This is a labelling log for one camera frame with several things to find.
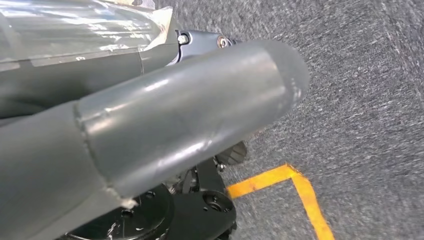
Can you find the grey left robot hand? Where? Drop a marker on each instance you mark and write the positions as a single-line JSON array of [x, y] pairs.
[[165, 109]]

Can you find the yellow floor tape square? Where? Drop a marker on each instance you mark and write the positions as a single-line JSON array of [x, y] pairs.
[[308, 198]]

